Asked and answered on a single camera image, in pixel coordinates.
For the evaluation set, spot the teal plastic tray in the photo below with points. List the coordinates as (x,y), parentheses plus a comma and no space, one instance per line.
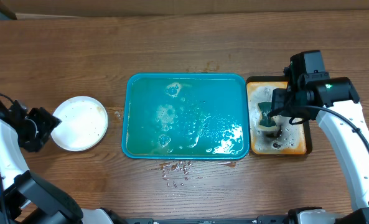
(186,116)

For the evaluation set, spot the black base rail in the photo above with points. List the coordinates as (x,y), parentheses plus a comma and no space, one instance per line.
(263,219)

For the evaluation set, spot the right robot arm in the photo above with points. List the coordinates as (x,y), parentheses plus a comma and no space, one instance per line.
(335,104)

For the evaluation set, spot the white plate with sauce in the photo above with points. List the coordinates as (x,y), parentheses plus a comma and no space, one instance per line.
(84,122)

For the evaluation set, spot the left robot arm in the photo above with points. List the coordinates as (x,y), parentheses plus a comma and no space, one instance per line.
(19,185)

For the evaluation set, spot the yellow green sponge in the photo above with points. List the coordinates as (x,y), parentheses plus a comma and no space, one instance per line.
(265,120)

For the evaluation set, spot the black soapy water tray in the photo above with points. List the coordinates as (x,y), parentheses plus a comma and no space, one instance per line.
(284,139)

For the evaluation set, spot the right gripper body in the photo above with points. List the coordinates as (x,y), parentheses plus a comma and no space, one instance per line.
(288,104)

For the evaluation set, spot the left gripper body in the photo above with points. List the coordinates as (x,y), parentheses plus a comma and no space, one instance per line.
(38,129)

